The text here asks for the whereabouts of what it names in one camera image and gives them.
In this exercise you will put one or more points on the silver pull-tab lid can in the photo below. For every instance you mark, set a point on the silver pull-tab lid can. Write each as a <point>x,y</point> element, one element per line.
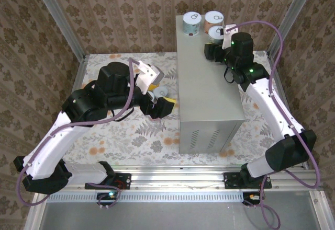
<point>161,92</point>

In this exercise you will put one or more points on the pink fruit-print can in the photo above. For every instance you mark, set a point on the pink fruit-print can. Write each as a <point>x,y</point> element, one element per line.
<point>216,32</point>

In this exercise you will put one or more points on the peach label can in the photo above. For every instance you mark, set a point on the peach label can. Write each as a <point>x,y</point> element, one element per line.
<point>213,17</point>

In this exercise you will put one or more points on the light blue label can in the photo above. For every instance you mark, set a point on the light blue label can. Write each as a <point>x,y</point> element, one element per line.
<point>192,18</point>

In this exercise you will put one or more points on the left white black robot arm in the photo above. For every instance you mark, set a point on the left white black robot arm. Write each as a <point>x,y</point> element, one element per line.
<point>52,146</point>

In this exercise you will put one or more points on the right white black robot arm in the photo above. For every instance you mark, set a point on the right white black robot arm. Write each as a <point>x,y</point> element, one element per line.
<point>269,109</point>

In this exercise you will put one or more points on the grey metal box counter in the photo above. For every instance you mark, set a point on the grey metal box counter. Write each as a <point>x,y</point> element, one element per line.
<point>204,96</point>

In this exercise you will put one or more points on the floral tablecloth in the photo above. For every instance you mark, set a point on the floral tablecloth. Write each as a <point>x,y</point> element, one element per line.
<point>117,149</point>

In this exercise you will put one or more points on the small controller board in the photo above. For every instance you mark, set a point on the small controller board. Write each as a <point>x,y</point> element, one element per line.
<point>108,195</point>
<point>252,197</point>

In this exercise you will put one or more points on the grey metal tray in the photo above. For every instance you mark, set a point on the grey metal tray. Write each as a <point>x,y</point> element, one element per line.
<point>170,217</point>

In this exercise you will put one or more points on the aluminium table side rail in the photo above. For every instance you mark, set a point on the aluminium table side rail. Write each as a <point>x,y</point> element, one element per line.
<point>77,83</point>
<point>269,58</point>

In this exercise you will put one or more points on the aluminium frame post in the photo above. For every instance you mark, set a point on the aluminium frame post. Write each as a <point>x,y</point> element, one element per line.
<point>61,23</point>
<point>291,18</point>

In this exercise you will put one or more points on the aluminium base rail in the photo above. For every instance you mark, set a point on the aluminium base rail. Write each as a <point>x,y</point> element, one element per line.
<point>178,179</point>

